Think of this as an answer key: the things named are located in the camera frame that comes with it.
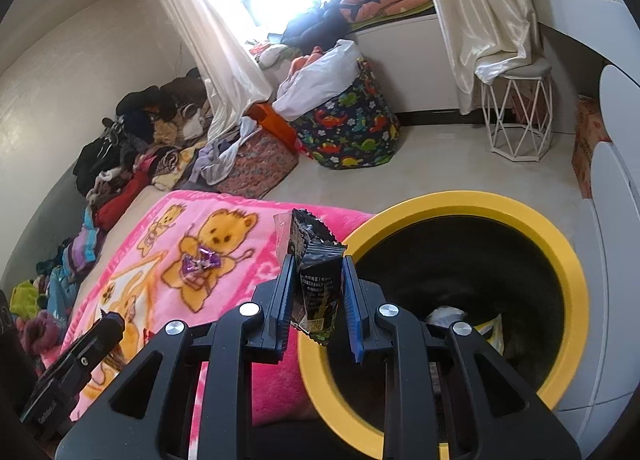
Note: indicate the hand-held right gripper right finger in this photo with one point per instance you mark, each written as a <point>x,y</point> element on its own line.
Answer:
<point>352,315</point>

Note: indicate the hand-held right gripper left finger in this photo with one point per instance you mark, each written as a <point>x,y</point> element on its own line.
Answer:
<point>286,310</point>

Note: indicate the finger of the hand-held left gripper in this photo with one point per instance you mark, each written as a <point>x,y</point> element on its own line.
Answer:
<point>95,345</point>

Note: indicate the black snack wrapper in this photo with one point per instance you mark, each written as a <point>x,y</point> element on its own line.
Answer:
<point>317,270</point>

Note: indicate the yellow-rimmed black trash bin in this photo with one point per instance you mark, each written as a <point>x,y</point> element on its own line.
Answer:
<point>450,265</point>

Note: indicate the white crumpled paper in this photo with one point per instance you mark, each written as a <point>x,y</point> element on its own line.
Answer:
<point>446,315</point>

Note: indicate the purple candy wrapper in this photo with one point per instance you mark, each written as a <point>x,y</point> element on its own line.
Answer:
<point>202,265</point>

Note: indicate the pink printed blanket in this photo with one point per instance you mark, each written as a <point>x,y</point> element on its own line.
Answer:
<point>150,250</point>

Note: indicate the yellow and white packet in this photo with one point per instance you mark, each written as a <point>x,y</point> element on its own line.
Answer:
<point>490,335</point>

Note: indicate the floral fabric basket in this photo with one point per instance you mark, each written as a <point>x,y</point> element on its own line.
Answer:
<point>260,167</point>

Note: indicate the white and lavender garment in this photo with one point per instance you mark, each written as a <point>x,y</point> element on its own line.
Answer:
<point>220,155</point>

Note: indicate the dinosaur print fabric basket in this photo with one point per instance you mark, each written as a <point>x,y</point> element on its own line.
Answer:
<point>350,135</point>

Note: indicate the pile of clothes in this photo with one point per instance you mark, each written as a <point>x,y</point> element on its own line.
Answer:
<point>115,160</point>

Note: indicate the orange bag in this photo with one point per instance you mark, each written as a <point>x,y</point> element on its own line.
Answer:
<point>275,122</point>

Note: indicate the white and red clothes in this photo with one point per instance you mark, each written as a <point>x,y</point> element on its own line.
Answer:
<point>270,52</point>

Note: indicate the dark jacket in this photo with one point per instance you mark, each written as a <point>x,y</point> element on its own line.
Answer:
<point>315,27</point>

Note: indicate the orange cardboard box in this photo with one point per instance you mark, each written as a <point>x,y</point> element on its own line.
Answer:
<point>590,145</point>

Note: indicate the cream curtain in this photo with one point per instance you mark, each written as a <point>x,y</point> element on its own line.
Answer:
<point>200,30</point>
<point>475,15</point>

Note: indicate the green mat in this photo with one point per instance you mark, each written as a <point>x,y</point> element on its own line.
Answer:
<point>400,15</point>

